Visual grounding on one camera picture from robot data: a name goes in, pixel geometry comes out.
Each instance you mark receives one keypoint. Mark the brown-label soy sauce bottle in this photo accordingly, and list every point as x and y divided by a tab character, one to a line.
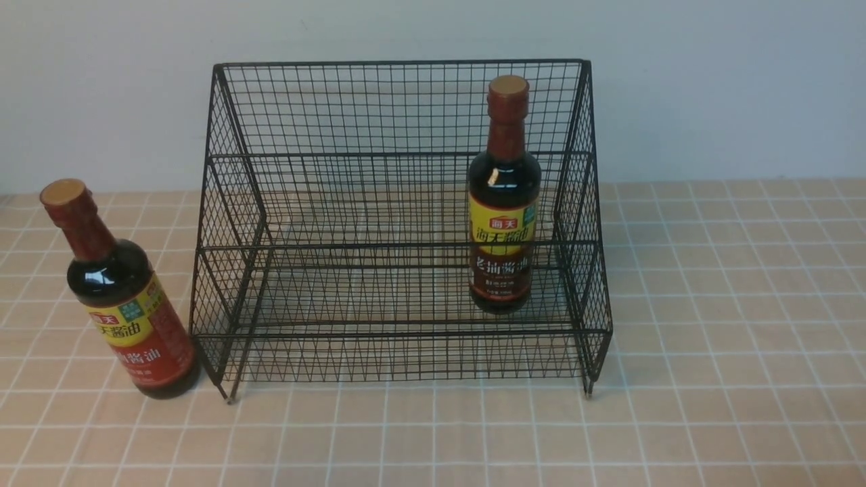
503	190

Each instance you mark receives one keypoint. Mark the red-label soy sauce bottle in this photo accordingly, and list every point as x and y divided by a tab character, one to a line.
116	283

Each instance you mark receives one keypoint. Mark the black wire mesh rack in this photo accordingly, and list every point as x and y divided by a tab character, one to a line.
333	236

